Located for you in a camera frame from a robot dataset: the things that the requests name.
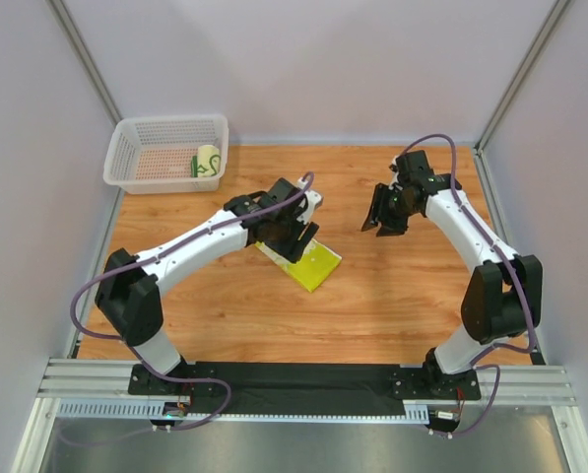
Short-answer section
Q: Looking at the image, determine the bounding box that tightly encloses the yellow and cream towel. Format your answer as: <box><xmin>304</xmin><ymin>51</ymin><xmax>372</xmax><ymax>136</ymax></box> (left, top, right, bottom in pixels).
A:
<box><xmin>255</xmin><ymin>238</ymin><xmax>342</xmax><ymax>293</ymax></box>

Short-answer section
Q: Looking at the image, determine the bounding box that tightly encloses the green and cream patterned towel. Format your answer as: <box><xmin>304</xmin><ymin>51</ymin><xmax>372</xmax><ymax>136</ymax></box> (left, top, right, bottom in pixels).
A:
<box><xmin>190</xmin><ymin>145</ymin><xmax>222</xmax><ymax>178</ymax></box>

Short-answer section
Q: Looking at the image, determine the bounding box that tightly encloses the white perforated plastic basket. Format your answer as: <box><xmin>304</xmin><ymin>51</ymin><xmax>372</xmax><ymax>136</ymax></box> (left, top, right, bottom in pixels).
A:
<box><xmin>103</xmin><ymin>114</ymin><xmax>229</xmax><ymax>195</ymax></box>

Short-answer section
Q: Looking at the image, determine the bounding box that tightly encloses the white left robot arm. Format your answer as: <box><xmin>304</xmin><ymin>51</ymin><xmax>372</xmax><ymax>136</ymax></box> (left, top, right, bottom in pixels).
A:
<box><xmin>95</xmin><ymin>181</ymin><xmax>323</xmax><ymax>378</ymax></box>

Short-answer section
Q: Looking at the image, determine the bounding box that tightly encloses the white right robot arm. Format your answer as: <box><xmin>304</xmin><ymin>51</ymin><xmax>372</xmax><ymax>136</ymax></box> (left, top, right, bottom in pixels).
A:
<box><xmin>361</xmin><ymin>183</ymin><xmax>543</xmax><ymax>379</ymax></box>

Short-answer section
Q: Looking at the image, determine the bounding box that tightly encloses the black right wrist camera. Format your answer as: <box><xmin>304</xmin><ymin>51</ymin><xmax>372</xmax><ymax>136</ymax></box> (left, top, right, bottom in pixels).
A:
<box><xmin>395</xmin><ymin>150</ymin><xmax>434</xmax><ymax>184</ymax></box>

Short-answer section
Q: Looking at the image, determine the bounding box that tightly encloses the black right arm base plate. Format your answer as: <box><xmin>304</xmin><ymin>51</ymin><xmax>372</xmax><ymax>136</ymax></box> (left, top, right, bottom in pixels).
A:
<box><xmin>390</xmin><ymin>368</ymin><xmax>482</xmax><ymax>401</ymax></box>

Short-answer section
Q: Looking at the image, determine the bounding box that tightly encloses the grey slotted cable duct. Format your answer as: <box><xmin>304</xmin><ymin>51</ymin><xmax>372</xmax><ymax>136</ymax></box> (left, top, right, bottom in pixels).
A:
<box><xmin>56</xmin><ymin>398</ymin><xmax>430</xmax><ymax>424</ymax></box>

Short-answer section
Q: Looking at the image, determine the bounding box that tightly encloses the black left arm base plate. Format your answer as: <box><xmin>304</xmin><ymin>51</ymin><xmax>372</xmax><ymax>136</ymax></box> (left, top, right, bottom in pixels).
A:
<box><xmin>127</xmin><ymin>366</ymin><xmax>223</xmax><ymax>397</ymax></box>

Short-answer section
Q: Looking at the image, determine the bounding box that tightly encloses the aluminium right corner post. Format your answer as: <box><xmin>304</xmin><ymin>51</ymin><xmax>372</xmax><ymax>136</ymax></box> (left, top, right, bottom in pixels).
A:
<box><xmin>474</xmin><ymin>0</ymin><xmax>573</xmax><ymax>154</ymax></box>

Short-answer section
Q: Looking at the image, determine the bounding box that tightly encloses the aluminium corner post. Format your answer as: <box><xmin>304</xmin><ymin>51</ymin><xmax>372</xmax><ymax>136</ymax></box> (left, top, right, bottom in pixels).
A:
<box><xmin>474</xmin><ymin>0</ymin><xmax>573</xmax><ymax>154</ymax></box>
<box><xmin>46</xmin><ymin>0</ymin><xmax>123</xmax><ymax>125</ymax></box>

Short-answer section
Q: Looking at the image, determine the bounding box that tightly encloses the aluminium front frame rail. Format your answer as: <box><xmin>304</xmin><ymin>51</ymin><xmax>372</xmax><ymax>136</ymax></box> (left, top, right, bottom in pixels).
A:
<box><xmin>38</xmin><ymin>359</ymin><xmax>576</xmax><ymax>406</ymax></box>

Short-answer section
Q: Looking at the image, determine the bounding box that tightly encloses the aluminium left corner post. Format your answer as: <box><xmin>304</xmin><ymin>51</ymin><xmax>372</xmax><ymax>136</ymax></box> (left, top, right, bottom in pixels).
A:
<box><xmin>46</xmin><ymin>0</ymin><xmax>123</xmax><ymax>125</ymax></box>

